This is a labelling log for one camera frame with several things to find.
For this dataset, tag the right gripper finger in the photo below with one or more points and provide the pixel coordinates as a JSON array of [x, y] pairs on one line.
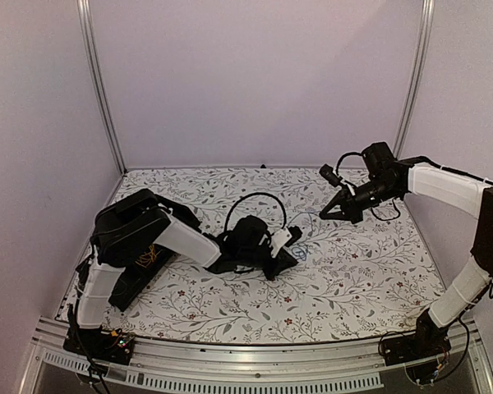
[[337, 215], [338, 201]]

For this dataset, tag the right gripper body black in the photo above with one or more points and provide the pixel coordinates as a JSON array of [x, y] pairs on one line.
[[357, 211]]

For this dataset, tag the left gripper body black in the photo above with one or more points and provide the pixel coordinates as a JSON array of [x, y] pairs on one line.
[[280, 264]]

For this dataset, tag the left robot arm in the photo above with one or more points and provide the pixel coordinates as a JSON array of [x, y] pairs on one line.
[[234, 246]]

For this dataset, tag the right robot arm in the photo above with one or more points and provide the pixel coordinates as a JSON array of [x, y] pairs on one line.
[[452, 207]]

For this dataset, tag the floral table mat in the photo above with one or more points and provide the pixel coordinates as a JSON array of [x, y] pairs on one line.
[[350, 281]]

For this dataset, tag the black compartment tray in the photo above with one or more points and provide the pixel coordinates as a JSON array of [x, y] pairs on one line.
[[139, 267]]

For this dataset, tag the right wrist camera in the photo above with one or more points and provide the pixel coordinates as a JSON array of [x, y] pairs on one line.
[[329, 174]]

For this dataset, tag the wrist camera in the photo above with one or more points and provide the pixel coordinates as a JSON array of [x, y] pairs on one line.
[[284, 237], [329, 174]]

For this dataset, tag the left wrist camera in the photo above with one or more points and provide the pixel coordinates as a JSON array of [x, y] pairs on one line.
[[284, 237]]

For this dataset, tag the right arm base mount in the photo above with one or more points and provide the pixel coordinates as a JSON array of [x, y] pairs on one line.
[[402, 347]]

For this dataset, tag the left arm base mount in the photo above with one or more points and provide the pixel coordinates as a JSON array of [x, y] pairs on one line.
[[113, 347]]

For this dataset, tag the right aluminium corner post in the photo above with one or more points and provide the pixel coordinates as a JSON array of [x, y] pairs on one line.
[[421, 51]]

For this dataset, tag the aluminium corner post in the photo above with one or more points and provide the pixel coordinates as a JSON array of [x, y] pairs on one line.
[[91, 52], [421, 51]]

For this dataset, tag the left aluminium corner post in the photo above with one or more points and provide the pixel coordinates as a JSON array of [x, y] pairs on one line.
[[91, 52]]

